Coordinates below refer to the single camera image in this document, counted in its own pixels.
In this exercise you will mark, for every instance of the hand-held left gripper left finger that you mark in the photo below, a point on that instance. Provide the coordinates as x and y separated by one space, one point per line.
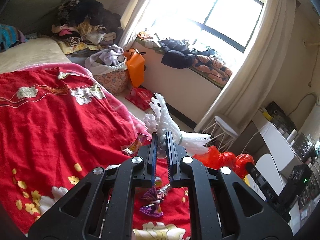
154 155

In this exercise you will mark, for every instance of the orange bag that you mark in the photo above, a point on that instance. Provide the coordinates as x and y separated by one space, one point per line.
136 67

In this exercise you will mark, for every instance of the pink fleece blanket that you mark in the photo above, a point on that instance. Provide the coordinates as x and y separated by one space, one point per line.
130 120

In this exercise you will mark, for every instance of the grey bed headboard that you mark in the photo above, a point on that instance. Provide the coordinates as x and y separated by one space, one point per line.
32 12

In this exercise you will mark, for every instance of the window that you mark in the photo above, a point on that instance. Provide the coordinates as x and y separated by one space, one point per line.
200 5

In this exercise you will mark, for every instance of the red floral blanket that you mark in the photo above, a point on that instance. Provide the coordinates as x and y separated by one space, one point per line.
50 130

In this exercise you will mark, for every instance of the purple knotted candy wrapper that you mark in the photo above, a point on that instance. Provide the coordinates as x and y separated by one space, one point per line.
151 196

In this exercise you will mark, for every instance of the dark green bag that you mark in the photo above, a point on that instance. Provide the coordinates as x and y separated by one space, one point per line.
281 116

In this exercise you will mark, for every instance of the pile of clothes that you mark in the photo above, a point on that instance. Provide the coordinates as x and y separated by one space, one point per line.
87 20

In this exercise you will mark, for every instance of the orange yellow snack wrapper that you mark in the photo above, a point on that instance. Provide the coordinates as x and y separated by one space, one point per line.
133 146

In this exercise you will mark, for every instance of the lavender white clothes heap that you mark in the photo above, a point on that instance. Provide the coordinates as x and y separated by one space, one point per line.
107 57

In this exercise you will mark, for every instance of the white desk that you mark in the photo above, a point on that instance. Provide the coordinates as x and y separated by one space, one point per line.
275 142

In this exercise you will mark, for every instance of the floral laundry basket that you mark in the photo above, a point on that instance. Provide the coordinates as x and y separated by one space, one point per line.
112 81

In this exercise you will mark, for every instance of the cream wide curtain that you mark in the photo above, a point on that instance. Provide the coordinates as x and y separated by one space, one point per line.
250 67

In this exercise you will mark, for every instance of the blue patterned cloth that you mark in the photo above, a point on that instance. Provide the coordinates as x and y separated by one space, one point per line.
11 36

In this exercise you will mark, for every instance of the white foam fruit net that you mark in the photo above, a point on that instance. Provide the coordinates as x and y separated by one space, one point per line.
165 120

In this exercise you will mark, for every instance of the beige bed sheet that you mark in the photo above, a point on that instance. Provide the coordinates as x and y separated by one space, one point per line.
30 55

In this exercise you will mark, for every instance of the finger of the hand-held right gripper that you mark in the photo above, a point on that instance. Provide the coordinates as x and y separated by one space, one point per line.
260 182

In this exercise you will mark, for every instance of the group of cosmetic bottles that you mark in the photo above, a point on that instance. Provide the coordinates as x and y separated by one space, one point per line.
302 145

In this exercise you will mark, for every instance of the red plastic floor bag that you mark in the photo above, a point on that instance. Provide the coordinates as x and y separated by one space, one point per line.
140 98

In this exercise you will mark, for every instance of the cream narrow curtain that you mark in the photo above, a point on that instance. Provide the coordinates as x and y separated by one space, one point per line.
135 17

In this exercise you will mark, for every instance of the orange patterned blanket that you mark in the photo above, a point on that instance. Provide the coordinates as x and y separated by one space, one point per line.
215 70

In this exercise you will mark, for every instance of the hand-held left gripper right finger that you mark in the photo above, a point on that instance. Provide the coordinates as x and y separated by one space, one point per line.
170 155

